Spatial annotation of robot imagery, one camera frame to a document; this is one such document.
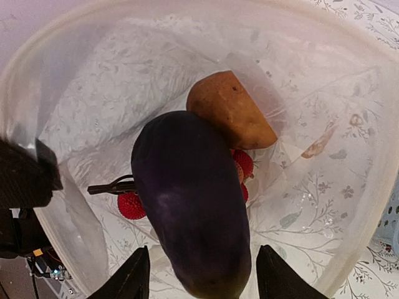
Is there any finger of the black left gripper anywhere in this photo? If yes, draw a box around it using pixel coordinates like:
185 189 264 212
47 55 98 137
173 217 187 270
1 140 63 209

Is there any clear zip top bag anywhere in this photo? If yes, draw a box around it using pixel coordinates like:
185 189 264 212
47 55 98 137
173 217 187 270
1 1 398 298

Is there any light blue plastic basket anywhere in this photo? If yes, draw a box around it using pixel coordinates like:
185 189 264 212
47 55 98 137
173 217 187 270
373 178 398 256

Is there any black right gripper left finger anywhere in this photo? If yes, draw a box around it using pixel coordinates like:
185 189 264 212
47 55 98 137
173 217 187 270
90 246 150 299

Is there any brown potato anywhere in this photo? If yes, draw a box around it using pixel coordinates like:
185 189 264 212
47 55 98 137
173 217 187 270
186 70 277 150

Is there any purple eggplant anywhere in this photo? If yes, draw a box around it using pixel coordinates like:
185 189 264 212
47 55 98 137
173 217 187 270
131 111 252 298

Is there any red cherry tomato cluster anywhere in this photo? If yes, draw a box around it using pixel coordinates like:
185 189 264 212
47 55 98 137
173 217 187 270
87 149 254 220

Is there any floral patterned tablecloth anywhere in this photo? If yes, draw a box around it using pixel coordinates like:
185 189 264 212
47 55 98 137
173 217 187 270
80 1 398 298

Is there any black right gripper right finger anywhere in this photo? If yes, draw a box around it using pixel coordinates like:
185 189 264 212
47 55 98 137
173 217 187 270
256 245 327 299

